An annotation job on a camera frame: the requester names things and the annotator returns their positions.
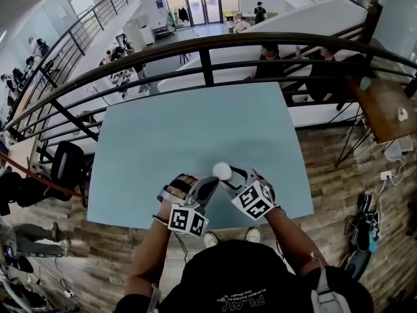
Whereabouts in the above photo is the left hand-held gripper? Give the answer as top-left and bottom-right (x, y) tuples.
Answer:
(157, 176), (220, 240)

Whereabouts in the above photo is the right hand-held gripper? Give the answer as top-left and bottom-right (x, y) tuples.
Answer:
(220, 164), (277, 222)

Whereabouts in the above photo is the small white ball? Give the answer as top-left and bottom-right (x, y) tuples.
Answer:
(212, 160), (233, 181)

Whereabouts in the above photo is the person's right forearm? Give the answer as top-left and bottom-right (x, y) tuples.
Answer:
(262, 207), (328, 275)

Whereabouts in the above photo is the person's left forearm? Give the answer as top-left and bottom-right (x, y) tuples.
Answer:
(123, 215), (175, 303)

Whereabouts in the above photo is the clear plastic container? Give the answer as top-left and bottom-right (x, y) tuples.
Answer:
(384, 135), (414, 161)

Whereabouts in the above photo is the person's left hand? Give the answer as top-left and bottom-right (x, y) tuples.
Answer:
(168, 173), (199, 198)

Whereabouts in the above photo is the person's white left shoe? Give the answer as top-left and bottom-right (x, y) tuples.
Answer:
(203, 231), (219, 249)

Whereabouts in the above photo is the person's black t-shirt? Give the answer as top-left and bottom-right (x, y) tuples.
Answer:
(113, 239), (375, 313)

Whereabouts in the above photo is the brown wooden coat rack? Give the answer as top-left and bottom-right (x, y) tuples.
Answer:
(0, 150), (89, 200)

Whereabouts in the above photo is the black backpack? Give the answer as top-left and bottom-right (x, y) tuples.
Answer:
(345, 194), (382, 252)

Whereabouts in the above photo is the black curved metal railing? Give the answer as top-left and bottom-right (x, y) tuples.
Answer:
(0, 31), (417, 149)

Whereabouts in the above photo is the black office chair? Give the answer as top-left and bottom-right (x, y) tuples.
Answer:
(50, 141), (95, 205)

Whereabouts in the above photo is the dark blue oval object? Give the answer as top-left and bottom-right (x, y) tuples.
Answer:
(343, 251), (372, 282)

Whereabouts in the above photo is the wooden side table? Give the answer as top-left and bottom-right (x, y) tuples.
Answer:
(335, 76), (417, 168)

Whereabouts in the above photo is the black low shelf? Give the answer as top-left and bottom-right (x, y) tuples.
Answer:
(152, 24), (175, 40)

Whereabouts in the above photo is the white cabinet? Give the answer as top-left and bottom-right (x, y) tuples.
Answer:
(122, 16), (154, 47)

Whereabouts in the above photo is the glass entrance door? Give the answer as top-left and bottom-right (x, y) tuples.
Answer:
(162, 0), (240, 27)

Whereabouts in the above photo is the black garment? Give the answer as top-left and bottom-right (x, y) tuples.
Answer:
(0, 171), (74, 216)

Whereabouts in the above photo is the light wooden desk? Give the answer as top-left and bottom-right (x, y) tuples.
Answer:
(6, 135), (42, 175)

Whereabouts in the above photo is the black balcony railing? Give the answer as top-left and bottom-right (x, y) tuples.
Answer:
(6, 0), (137, 127)

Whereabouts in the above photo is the thin black cable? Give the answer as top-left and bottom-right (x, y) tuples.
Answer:
(172, 231), (192, 263)

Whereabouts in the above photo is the grey shoulder strap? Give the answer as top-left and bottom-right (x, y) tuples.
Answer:
(309, 265), (352, 313)
(149, 284), (163, 313)

